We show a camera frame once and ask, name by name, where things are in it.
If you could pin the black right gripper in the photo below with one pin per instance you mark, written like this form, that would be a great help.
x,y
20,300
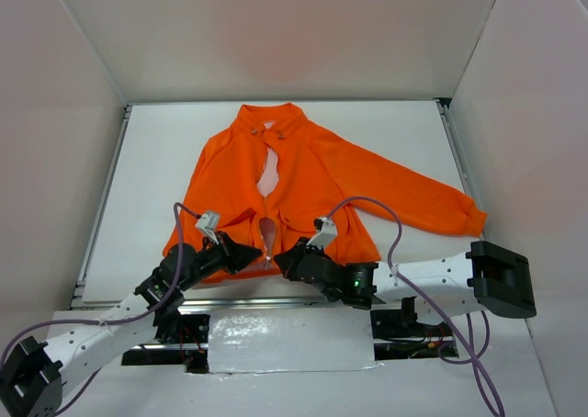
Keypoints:
x,y
299,261

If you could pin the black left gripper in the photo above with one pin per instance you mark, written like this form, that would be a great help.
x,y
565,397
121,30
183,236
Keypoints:
x,y
227,254

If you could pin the orange zip-up jacket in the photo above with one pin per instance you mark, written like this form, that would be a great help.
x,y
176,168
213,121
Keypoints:
x,y
274,171

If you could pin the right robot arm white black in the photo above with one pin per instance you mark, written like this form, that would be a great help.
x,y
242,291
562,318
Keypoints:
x,y
485,277

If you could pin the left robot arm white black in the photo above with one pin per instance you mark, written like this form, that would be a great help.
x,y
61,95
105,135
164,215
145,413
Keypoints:
x,y
36,376

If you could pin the white foil-taped panel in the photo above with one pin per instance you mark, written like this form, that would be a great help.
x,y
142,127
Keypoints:
x,y
316,339

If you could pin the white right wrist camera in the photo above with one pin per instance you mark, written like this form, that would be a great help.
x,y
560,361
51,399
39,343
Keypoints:
x,y
325,233

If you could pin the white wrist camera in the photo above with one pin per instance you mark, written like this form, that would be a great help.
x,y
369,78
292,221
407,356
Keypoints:
x,y
207,225
325,233

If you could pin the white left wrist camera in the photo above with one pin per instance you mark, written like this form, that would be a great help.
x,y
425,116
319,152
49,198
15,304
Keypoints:
x,y
207,225

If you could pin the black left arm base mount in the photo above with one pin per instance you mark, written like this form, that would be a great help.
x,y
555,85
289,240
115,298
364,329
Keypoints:
x,y
187,347

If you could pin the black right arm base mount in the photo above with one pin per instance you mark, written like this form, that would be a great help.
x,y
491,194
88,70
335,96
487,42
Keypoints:
x,y
398,335

